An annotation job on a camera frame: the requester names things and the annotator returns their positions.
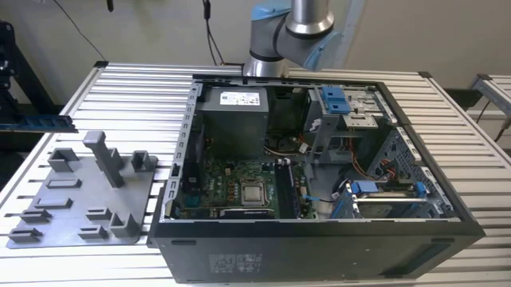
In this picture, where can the green motherboard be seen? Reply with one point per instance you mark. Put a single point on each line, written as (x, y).
(223, 179)

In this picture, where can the grey case label sticker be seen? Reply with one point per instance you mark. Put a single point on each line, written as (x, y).
(235, 263)

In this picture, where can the black box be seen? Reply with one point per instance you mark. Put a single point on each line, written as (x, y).
(463, 98)

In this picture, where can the black graphics card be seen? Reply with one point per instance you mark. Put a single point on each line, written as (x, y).
(247, 213)

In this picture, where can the black table corner cap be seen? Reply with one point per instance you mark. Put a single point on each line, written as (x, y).
(484, 76)
(100, 63)
(426, 74)

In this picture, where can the black PC case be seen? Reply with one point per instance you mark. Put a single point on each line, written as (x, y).
(279, 251)

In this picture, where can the white power supply label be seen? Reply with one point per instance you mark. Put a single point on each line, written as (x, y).
(239, 98)

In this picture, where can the grey metal drive cage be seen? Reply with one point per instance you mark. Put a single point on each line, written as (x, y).
(327, 125)

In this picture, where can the blue drive bay latch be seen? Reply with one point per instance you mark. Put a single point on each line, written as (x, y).
(332, 100)

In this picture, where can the black RAM stick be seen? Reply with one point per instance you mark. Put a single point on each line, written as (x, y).
(285, 191)

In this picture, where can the grey plastic parts rack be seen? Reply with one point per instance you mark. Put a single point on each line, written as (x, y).
(127, 203)

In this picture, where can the grey power supply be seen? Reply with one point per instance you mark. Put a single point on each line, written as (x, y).
(231, 131)

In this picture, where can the silver hard disk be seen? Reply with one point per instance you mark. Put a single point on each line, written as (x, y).
(383, 209)

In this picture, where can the small black hanging object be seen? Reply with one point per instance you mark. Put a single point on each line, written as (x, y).
(109, 6)

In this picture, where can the metal slat side table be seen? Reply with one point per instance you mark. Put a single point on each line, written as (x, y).
(492, 89)

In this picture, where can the blue RAM stick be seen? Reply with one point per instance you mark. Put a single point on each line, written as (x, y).
(44, 123)

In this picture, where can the blue disk carrier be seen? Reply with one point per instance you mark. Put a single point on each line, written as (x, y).
(364, 187)

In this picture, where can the black metal stand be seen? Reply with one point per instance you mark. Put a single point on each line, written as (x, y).
(37, 80)

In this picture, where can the silver CPU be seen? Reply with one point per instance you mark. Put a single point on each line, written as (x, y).
(252, 195)

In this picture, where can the black CPU socket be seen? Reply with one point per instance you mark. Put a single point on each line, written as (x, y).
(253, 181)

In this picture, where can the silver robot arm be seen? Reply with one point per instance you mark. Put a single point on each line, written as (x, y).
(309, 15)

